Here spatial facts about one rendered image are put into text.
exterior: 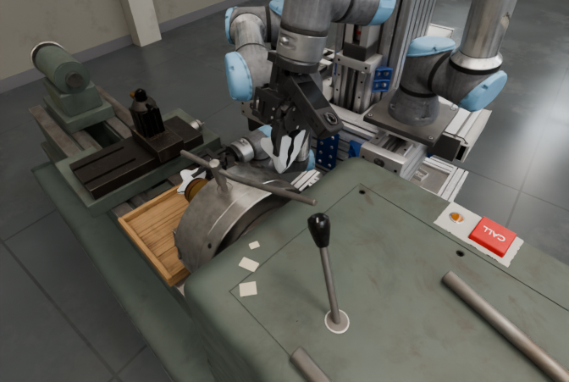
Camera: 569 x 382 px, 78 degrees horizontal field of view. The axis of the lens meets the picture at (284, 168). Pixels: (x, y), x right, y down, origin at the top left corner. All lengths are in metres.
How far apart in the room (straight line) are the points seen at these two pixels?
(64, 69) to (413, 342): 1.53
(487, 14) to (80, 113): 1.54
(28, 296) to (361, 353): 2.08
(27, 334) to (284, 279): 1.83
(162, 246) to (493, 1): 1.04
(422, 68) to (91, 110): 1.36
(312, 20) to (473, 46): 0.50
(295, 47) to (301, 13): 0.05
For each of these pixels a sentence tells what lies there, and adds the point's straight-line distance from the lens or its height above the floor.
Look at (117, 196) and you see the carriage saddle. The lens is 1.32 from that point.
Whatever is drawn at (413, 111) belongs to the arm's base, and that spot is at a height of 1.21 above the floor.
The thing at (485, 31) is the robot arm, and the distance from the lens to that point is 0.93.
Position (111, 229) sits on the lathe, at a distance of 1.74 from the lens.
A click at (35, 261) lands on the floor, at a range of 2.56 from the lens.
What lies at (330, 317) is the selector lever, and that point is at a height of 1.26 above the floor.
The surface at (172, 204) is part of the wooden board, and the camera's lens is 1.25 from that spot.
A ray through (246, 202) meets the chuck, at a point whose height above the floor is 1.24.
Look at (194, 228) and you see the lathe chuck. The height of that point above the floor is 1.18.
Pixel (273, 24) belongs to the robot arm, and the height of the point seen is 1.35.
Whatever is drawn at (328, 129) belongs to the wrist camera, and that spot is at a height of 1.46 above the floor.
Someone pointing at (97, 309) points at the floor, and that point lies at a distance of 2.20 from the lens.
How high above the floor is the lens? 1.77
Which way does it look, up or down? 42 degrees down
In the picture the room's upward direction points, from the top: straight up
